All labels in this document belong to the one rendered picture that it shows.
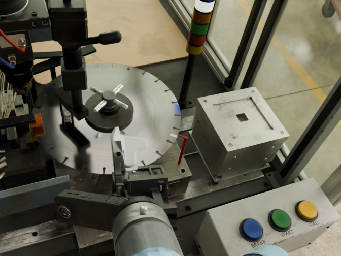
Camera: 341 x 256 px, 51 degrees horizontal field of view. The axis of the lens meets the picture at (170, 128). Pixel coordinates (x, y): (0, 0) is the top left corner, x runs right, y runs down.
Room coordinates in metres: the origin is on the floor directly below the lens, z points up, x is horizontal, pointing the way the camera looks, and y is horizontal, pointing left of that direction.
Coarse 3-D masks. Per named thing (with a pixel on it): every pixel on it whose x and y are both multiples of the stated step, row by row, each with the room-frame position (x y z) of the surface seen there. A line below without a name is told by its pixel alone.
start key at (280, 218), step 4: (276, 212) 0.39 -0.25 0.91; (280, 212) 0.39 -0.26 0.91; (284, 212) 0.39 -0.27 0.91; (272, 216) 0.38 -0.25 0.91; (276, 216) 0.38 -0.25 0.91; (280, 216) 0.38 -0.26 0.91; (284, 216) 0.38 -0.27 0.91; (288, 216) 0.38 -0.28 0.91; (272, 220) 0.37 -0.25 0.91; (276, 220) 0.37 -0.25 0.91; (280, 220) 0.37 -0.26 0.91; (284, 220) 0.37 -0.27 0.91; (288, 220) 0.37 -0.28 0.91; (276, 224) 0.36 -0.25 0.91; (280, 224) 0.36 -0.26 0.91; (284, 224) 0.36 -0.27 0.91; (288, 224) 0.37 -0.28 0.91; (280, 228) 0.36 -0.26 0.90; (284, 228) 0.36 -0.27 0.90
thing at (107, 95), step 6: (120, 84) 0.57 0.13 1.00; (96, 90) 0.54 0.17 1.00; (108, 90) 0.54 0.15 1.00; (114, 90) 0.55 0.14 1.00; (102, 96) 0.52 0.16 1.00; (108, 96) 0.52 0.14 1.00; (114, 96) 0.53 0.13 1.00; (102, 102) 0.51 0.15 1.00; (108, 102) 0.51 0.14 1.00; (114, 102) 0.52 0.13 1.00; (120, 102) 0.52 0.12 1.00; (96, 108) 0.49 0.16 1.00; (108, 108) 0.52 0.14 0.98; (126, 108) 0.51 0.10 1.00
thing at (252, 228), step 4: (248, 220) 0.36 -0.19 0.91; (252, 220) 0.36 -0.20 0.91; (244, 224) 0.35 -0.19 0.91; (248, 224) 0.35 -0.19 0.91; (252, 224) 0.35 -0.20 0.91; (256, 224) 0.35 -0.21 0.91; (244, 228) 0.34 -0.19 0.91; (248, 228) 0.34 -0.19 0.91; (252, 228) 0.34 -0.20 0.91; (256, 228) 0.34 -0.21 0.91; (260, 228) 0.34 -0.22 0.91; (244, 232) 0.33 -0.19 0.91; (248, 232) 0.33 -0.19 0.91; (252, 232) 0.33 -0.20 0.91; (256, 232) 0.33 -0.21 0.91; (260, 232) 0.34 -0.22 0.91; (248, 236) 0.32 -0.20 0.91; (252, 236) 0.32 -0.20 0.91; (256, 236) 0.32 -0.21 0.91
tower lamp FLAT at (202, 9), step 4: (196, 0) 0.78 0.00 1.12; (200, 0) 0.77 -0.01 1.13; (196, 4) 0.77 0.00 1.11; (200, 4) 0.77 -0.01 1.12; (204, 4) 0.77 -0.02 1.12; (208, 4) 0.77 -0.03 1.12; (212, 4) 0.77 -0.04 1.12; (196, 8) 0.77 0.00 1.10; (200, 8) 0.77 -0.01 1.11; (204, 8) 0.76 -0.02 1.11; (208, 8) 0.77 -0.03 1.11; (212, 8) 0.78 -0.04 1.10; (204, 12) 0.76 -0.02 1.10; (208, 12) 0.77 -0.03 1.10
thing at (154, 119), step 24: (96, 72) 0.65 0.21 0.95; (120, 72) 0.66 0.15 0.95; (48, 96) 0.54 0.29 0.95; (144, 96) 0.60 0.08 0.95; (168, 96) 0.62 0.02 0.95; (48, 120) 0.47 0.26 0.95; (72, 120) 0.48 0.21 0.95; (144, 120) 0.52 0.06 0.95; (168, 120) 0.54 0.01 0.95; (48, 144) 0.41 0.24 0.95; (72, 144) 0.42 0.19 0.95; (96, 144) 0.43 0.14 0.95; (168, 144) 0.47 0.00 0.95; (72, 168) 0.37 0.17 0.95; (96, 168) 0.38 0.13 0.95
